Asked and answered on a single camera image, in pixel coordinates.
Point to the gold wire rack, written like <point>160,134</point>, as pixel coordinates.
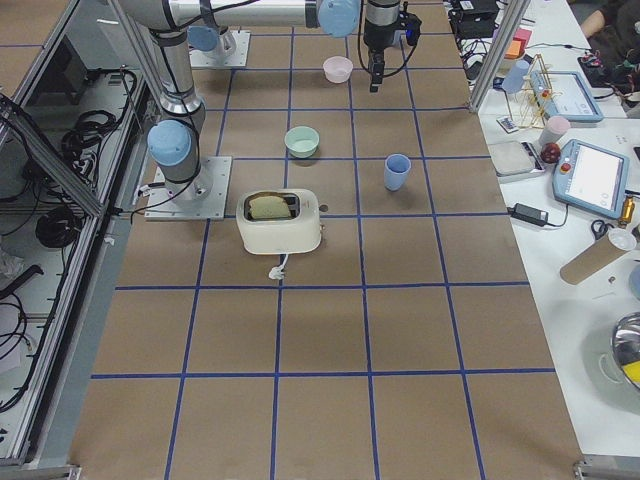
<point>531,106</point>

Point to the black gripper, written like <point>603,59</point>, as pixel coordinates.
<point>379,33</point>

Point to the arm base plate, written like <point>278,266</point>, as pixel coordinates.
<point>199,61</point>
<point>205,198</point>

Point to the aluminium frame post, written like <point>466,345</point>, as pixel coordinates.
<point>510,22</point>

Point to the bread slice in toaster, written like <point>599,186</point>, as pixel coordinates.
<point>269,207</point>

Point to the cream white toaster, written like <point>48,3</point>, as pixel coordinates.
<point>301,233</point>

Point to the near teach pendant tablet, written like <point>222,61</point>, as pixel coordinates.
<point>591,178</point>

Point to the silver kitchen scale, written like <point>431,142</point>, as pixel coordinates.
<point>515,158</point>

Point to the pink bowl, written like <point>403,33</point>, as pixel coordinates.
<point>337,69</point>

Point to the green bowl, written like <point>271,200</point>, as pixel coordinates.
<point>301,141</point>

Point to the far teach pendant tablet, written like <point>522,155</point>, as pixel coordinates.
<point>564,93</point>

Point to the cardboard tube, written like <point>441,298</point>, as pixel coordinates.
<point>616,243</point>

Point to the pink cup on desk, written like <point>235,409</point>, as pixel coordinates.
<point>555,128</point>

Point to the red apple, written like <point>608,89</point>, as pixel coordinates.
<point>550,153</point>

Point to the black power adapter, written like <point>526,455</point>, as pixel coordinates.
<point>528,214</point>

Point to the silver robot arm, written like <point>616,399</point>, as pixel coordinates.
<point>210,42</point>
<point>168,22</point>

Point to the amber glass bottle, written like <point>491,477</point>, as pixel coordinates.
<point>627,211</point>

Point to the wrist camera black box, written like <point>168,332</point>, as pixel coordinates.
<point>411,23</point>

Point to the blue cup right side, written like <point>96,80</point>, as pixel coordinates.
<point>396,170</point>

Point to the teach pendant tablet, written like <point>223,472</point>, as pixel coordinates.
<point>564,93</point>
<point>591,178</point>

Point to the blue cup on desk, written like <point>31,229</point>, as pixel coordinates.
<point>515,78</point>

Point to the steel mixing bowl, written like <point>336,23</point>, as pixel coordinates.
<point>620,363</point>

